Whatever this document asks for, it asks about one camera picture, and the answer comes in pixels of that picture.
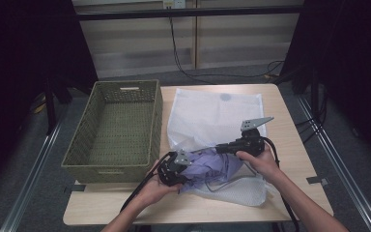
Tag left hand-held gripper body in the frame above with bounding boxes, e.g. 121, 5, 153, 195
157, 149, 193, 188

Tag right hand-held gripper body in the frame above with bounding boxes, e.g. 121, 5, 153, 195
230, 116, 274, 159

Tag purple shirt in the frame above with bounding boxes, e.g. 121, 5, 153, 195
178, 149, 244, 194

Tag white mesh laundry bag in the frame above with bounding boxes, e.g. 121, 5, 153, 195
166, 87, 269, 208

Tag green woven basket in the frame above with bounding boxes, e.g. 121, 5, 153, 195
61, 79, 164, 185

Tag person's left hand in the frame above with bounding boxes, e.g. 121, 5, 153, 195
135, 159, 184, 207

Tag person's right hand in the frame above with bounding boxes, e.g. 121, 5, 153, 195
236, 148, 286, 185

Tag dark curtain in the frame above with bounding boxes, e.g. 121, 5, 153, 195
278, 0, 371, 170
0, 0, 100, 197

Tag black stand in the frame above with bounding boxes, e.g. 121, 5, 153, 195
43, 76, 75, 136

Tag black horizontal bar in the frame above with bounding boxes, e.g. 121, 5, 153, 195
76, 5, 303, 22

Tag right hand-held gripper cable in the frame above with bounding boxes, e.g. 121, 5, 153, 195
260, 136, 301, 232

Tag hand-held gripper cable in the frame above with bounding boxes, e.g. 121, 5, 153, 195
119, 151, 175, 214
260, 136, 301, 232

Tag left hand-held gripper cable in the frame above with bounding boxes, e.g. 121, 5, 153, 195
119, 151, 175, 214

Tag black floor cables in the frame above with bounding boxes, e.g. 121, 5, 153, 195
294, 90, 329, 144

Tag metal floor rail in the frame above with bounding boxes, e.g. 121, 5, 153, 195
298, 96, 371, 232
0, 119, 66, 232

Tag black wall cable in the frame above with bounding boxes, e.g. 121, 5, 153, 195
168, 17, 286, 85

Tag white wall socket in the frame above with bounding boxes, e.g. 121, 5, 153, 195
162, 0, 186, 10

